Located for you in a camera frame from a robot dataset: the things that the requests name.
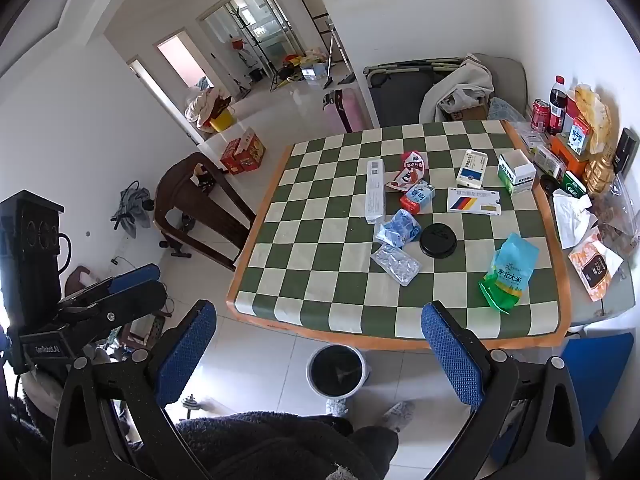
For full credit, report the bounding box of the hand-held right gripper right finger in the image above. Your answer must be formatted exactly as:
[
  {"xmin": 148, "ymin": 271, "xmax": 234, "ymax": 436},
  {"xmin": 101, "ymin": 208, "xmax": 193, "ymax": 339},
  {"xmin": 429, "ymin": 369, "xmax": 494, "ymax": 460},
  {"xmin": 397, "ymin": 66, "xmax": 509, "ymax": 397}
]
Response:
[{"xmin": 421, "ymin": 301, "xmax": 587, "ymax": 480}]

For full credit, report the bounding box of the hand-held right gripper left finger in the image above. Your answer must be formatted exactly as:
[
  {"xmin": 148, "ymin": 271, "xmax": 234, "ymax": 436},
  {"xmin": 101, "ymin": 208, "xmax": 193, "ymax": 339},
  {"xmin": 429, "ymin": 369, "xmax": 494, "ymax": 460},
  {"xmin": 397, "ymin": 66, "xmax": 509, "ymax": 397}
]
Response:
[{"xmin": 51, "ymin": 300, "xmax": 217, "ymax": 480}]

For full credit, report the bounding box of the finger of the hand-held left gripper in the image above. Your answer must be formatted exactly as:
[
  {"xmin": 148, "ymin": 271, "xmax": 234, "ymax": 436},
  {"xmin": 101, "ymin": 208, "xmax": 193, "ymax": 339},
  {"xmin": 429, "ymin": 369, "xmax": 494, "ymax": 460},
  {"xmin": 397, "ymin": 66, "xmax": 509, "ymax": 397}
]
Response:
[
  {"xmin": 59, "ymin": 280, "xmax": 168, "ymax": 361},
  {"xmin": 57, "ymin": 263, "xmax": 162, "ymax": 311}
]

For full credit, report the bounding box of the green blue rice bag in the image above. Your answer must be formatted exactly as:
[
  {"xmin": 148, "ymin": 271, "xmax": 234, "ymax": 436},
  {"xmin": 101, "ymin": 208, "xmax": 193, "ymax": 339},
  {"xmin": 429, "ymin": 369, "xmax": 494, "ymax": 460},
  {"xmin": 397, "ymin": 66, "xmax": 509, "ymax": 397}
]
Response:
[{"xmin": 477, "ymin": 232, "xmax": 541, "ymax": 315}]

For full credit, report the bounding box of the white trash bin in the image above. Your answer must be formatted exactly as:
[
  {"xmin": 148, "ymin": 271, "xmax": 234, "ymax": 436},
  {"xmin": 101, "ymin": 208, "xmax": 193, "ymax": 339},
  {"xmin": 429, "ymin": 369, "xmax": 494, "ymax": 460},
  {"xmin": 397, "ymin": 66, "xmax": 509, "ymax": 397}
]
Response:
[{"xmin": 306, "ymin": 344, "xmax": 372, "ymax": 401}]

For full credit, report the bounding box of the black round lid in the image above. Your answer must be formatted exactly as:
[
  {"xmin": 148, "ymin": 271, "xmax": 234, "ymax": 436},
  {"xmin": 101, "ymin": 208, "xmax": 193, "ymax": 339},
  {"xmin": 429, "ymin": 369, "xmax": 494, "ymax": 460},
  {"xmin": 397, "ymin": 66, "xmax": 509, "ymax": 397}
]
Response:
[{"xmin": 419, "ymin": 223, "xmax": 457, "ymax": 259}]

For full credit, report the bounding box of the small blue red milk carton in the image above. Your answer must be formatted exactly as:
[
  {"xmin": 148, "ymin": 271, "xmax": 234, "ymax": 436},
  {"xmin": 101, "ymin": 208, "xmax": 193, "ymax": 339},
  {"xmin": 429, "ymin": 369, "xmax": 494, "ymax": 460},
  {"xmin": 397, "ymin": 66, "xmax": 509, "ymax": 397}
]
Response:
[{"xmin": 398, "ymin": 180, "xmax": 436, "ymax": 215}]

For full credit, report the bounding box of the white blue medicine box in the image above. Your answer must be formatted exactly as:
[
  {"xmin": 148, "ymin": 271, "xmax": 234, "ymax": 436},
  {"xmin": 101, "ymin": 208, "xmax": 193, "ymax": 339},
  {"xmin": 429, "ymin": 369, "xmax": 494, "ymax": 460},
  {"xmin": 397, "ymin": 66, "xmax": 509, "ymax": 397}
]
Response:
[{"xmin": 455, "ymin": 149, "xmax": 490, "ymax": 190}]

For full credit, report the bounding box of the black wheeled stand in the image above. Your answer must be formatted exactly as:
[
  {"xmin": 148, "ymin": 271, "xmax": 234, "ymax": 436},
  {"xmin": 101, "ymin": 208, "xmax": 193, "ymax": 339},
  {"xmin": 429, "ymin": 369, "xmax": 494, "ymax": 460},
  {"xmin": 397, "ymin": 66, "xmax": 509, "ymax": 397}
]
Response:
[{"xmin": 159, "ymin": 237, "xmax": 193, "ymax": 260}]

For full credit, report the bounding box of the grey cloth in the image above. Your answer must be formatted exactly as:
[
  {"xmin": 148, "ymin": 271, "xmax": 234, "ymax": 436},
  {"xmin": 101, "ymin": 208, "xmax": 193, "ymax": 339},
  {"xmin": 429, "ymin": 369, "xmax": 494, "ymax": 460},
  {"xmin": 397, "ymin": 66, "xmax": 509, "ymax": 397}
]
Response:
[{"xmin": 111, "ymin": 182, "xmax": 153, "ymax": 236}]

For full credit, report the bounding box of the person's right grey slipper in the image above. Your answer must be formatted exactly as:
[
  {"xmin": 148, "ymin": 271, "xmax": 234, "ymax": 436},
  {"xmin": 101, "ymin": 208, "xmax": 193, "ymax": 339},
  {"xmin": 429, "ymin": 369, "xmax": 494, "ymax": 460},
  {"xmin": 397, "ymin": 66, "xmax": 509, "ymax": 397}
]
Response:
[{"xmin": 381, "ymin": 400, "xmax": 416, "ymax": 433}]

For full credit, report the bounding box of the silver blister pack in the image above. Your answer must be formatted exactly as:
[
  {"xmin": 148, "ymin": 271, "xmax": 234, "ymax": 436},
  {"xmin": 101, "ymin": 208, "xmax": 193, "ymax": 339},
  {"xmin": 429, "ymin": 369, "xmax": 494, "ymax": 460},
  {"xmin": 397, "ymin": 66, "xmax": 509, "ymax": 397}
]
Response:
[{"xmin": 370, "ymin": 244, "xmax": 421, "ymax": 288}]

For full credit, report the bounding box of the dark wooden chair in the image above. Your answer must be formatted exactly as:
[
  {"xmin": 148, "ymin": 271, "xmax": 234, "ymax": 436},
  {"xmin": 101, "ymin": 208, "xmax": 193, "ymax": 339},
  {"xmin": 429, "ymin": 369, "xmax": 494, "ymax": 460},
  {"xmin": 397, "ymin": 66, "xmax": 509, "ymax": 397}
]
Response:
[{"xmin": 154, "ymin": 152, "xmax": 258, "ymax": 272}]

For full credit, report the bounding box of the person's left leg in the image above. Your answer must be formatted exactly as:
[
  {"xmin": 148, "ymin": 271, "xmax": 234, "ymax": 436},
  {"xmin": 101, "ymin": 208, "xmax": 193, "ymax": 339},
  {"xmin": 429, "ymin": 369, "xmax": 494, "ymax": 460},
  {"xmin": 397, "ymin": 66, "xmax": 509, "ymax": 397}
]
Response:
[{"xmin": 172, "ymin": 410, "xmax": 356, "ymax": 480}]

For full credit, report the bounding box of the person's leg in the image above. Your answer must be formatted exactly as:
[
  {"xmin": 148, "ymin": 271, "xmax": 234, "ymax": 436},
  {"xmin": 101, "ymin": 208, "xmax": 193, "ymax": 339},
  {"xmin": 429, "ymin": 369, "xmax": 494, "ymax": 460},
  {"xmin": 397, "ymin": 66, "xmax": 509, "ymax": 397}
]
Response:
[
  {"xmin": 345, "ymin": 425, "xmax": 401, "ymax": 480},
  {"xmin": 172, "ymin": 410, "xmax": 356, "ymax": 480}
]

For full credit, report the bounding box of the person's right leg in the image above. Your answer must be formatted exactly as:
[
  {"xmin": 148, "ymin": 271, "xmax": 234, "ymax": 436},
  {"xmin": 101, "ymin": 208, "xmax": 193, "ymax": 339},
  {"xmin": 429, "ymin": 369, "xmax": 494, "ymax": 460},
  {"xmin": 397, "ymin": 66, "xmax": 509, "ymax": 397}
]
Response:
[{"xmin": 345, "ymin": 425, "xmax": 401, "ymax": 480}]

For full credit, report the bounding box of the blue plastic wrapper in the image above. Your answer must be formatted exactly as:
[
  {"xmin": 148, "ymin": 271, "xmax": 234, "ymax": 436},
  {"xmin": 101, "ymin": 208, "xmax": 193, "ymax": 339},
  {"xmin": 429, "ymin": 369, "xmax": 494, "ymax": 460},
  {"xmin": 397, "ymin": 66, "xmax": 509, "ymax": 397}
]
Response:
[{"xmin": 375, "ymin": 208, "xmax": 422, "ymax": 250}]

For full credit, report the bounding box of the green white checkered table mat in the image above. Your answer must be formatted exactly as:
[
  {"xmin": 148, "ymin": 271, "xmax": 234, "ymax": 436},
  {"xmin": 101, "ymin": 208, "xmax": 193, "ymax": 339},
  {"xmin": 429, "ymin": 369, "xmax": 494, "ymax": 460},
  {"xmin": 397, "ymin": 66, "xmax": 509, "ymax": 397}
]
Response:
[{"xmin": 226, "ymin": 120, "xmax": 572, "ymax": 352}]

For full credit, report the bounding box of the red printed carton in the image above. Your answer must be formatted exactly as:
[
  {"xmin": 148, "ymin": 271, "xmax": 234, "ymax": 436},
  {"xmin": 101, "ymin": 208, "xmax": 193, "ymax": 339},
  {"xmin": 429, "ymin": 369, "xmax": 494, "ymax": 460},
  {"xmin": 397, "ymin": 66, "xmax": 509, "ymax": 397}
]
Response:
[
  {"xmin": 234, "ymin": 127, "xmax": 267, "ymax": 171},
  {"xmin": 220, "ymin": 139, "xmax": 246, "ymax": 175}
]

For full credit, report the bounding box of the white box with striped label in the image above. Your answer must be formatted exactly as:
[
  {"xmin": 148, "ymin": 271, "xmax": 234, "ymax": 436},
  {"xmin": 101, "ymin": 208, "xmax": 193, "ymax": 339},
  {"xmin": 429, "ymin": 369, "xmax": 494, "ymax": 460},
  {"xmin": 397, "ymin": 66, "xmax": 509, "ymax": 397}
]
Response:
[{"xmin": 446, "ymin": 188, "xmax": 502, "ymax": 217}]

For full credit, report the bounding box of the orange snack bag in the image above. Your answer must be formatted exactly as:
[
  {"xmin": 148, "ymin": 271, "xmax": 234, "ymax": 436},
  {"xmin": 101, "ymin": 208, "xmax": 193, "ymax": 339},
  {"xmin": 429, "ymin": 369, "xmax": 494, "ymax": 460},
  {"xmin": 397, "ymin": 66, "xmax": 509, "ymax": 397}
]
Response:
[{"xmin": 567, "ymin": 232, "xmax": 625, "ymax": 303}]

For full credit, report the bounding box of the yellow bucket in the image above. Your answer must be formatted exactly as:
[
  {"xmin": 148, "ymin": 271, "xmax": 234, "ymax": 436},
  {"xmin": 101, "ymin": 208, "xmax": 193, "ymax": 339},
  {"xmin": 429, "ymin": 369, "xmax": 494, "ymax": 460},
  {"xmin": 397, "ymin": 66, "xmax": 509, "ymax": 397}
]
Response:
[{"xmin": 207, "ymin": 107, "xmax": 236, "ymax": 133}]

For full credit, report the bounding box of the long white box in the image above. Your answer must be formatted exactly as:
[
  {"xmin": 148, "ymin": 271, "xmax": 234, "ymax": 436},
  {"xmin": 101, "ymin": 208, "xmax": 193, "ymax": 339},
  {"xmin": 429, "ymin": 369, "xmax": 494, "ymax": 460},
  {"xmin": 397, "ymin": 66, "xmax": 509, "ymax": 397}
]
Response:
[{"xmin": 364, "ymin": 158, "xmax": 387, "ymax": 225}]

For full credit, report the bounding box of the white crumpled paper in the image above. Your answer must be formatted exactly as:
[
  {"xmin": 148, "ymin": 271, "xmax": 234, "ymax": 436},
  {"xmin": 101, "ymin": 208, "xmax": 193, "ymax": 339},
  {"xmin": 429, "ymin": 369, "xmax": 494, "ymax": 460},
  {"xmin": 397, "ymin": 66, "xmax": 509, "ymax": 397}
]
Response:
[{"xmin": 551, "ymin": 191, "xmax": 600, "ymax": 251}]

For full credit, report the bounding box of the pile of clothes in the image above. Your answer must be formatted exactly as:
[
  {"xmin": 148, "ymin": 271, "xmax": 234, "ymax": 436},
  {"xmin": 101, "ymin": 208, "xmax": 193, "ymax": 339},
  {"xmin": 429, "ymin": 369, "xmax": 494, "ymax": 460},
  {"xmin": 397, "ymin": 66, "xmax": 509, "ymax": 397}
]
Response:
[{"xmin": 184, "ymin": 87, "xmax": 233, "ymax": 128}]

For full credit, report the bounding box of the red white snack wrapper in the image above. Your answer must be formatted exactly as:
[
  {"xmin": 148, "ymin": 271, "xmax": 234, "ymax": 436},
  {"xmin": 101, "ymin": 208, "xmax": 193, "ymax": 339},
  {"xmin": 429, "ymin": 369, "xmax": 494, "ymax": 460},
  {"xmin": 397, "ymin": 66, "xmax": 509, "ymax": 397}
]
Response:
[{"xmin": 385, "ymin": 151, "xmax": 430, "ymax": 192}]

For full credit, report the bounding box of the green white open box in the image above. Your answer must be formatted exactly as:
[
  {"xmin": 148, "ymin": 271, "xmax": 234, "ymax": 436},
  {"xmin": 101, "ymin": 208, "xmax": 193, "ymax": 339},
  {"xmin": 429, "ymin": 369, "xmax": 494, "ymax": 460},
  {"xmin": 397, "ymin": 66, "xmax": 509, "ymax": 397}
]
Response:
[{"xmin": 496, "ymin": 152, "xmax": 538, "ymax": 196}]

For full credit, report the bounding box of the white green small box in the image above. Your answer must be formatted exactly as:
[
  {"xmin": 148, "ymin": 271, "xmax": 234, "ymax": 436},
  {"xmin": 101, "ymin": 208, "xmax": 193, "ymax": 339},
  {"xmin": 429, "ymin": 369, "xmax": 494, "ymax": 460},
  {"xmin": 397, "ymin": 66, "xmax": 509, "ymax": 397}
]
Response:
[{"xmin": 532, "ymin": 145, "xmax": 566, "ymax": 178}]

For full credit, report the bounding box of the clear plastic bag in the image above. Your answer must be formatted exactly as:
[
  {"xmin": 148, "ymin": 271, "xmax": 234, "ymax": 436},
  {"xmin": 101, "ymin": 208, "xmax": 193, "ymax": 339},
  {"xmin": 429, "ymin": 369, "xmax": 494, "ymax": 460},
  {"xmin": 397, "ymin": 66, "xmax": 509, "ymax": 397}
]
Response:
[{"xmin": 592, "ymin": 172, "xmax": 640, "ymax": 256}]

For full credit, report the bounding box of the orange box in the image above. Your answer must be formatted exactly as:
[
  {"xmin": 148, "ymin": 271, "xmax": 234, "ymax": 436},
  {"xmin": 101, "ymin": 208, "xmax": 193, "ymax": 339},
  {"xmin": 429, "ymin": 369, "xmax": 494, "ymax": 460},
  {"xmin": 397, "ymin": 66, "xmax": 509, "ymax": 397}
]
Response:
[{"xmin": 550, "ymin": 135, "xmax": 591, "ymax": 177}]

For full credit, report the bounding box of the golden bottle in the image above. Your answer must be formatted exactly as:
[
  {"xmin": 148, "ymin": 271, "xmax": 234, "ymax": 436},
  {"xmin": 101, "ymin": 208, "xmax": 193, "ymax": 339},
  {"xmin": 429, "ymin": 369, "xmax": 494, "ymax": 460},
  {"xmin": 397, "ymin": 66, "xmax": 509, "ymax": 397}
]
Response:
[{"xmin": 585, "ymin": 152, "xmax": 617, "ymax": 196}]

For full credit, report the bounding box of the cardboard box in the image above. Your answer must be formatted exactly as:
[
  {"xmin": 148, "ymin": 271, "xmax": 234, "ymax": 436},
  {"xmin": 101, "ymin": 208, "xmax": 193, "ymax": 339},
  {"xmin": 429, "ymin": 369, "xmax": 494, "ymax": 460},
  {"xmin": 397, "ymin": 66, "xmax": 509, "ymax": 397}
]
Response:
[{"xmin": 439, "ymin": 91, "xmax": 491, "ymax": 122}]

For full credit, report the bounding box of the blue patterned bag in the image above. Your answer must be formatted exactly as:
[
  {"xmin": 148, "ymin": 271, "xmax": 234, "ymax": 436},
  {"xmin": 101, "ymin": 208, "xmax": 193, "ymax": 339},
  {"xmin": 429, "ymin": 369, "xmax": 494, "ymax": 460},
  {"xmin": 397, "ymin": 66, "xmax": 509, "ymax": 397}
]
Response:
[{"xmin": 487, "ymin": 97, "xmax": 528, "ymax": 122}]

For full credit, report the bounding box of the red drink can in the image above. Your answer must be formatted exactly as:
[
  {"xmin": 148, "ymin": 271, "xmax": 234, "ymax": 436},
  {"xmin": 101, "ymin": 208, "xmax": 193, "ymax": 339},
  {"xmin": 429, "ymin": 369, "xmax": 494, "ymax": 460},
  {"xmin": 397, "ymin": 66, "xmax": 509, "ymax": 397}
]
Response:
[{"xmin": 531, "ymin": 99, "xmax": 551, "ymax": 132}]

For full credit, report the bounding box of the dark folding bed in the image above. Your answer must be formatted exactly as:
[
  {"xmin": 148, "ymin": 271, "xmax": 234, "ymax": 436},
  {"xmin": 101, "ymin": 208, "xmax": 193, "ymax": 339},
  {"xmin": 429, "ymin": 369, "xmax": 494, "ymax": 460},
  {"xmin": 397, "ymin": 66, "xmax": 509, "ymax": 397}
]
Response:
[{"xmin": 362, "ymin": 57, "xmax": 468, "ymax": 128}]

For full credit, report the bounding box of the pink suitcase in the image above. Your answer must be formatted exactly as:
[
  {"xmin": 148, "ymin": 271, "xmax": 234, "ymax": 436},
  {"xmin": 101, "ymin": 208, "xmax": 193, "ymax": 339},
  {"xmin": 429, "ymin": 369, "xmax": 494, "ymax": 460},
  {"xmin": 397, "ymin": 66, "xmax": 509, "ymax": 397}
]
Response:
[{"xmin": 322, "ymin": 89, "xmax": 373, "ymax": 134}]

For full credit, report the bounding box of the black device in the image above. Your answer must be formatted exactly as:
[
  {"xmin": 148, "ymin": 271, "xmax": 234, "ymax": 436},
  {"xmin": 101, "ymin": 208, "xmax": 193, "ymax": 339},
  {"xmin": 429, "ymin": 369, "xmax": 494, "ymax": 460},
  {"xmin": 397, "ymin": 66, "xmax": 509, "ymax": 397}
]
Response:
[{"xmin": 614, "ymin": 129, "xmax": 640, "ymax": 177}]

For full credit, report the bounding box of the cola bottle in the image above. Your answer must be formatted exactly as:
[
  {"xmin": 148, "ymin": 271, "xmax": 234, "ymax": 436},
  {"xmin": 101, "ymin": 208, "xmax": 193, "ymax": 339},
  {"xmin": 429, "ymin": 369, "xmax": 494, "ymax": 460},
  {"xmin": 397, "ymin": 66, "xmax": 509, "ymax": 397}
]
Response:
[{"xmin": 547, "ymin": 76, "xmax": 568, "ymax": 136}]

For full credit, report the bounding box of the black coat rack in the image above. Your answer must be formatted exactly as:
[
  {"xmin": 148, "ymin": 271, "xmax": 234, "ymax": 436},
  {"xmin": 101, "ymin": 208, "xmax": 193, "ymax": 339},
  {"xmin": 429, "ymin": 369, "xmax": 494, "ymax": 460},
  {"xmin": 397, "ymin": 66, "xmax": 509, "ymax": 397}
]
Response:
[{"xmin": 225, "ymin": 2, "xmax": 273, "ymax": 91}]

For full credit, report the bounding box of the white jacket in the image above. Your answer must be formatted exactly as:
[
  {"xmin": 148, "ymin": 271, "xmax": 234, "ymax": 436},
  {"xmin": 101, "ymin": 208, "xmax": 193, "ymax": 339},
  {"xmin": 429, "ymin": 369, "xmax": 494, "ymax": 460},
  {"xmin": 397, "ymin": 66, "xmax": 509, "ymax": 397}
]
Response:
[{"xmin": 419, "ymin": 57, "xmax": 496, "ymax": 123}]

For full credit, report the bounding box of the grey armchair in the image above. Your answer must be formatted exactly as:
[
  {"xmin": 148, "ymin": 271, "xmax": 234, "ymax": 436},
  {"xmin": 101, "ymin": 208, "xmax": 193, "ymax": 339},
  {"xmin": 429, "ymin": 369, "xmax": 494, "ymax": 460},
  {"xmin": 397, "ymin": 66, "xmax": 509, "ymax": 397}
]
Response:
[{"xmin": 470, "ymin": 53, "xmax": 528, "ymax": 118}]

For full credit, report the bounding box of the yellow plastic bag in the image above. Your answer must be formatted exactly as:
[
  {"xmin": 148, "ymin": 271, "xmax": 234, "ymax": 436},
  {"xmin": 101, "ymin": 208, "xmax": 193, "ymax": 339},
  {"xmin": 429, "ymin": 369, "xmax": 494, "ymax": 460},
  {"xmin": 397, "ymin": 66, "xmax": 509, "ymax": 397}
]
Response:
[{"xmin": 570, "ymin": 84, "xmax": 613, "ymax": 156}]

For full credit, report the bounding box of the glass sliding door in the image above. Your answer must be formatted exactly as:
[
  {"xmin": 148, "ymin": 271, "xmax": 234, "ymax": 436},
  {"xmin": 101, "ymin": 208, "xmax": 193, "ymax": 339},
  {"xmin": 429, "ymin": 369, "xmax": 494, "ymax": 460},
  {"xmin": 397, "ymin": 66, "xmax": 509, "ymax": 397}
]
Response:
[{"xmin": 197, "ymin": 0, "xmax": 306, "ymax": 86}]

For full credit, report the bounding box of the silver ladder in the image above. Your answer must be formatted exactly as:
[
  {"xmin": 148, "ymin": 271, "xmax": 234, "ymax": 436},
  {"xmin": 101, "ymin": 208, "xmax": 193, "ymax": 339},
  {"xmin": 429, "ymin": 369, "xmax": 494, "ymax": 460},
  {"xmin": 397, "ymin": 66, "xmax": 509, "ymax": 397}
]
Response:
[{"xmin": 320, "ymin": 16, "xmax": 353, "ymax": 88}]

